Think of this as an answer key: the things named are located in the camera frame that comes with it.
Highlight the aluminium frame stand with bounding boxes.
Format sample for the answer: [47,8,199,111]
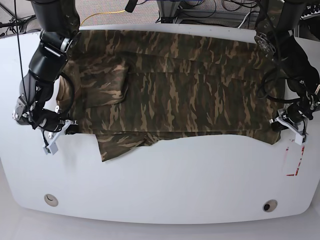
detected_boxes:
[155,0,217,24]

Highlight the yellow cable on floor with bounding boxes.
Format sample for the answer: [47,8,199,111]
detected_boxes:
[79,9,126,27]

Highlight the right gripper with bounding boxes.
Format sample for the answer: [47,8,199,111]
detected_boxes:
[12,96,80,146]

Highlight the black tripod legs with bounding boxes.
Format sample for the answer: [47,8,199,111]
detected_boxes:
[0,3,37,38]

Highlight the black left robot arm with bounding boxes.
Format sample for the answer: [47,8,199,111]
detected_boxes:
[254,0,320,145]

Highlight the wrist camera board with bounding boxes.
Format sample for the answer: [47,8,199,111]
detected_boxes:
[294,133,308,146]
[43,142,58,155]

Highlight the table cable grommet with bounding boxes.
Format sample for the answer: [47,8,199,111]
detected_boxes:
[44,194,59,207]
[262,199,278,213]

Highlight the white power strip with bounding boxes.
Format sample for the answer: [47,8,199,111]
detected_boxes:
[301,5,320,19]

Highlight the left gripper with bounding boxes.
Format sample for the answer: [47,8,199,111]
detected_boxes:
[269,92,320,136]

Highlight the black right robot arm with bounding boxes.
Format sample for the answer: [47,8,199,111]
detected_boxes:
[13,0,81,155]

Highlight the red tape rectangle marking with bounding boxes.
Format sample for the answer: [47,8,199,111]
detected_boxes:
[282,142,305,176]

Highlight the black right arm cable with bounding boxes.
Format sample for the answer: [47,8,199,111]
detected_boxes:
[13,0,76,118]

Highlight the right table cable grommet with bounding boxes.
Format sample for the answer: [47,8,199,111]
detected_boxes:
[262,199,278,213]

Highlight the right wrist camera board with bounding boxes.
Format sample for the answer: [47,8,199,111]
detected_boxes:
[43,142,58,155]

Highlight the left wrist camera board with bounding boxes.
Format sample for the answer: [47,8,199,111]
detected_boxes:
[294,133,308,146]

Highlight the left table cable grommet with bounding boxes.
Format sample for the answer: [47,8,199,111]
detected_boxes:
[44,194,59,207]

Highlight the white cable on floor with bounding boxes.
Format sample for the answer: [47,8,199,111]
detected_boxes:
[237,10,251,29]

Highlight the camouflage T-shirt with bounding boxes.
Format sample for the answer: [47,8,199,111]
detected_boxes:
[56,30,283,161]

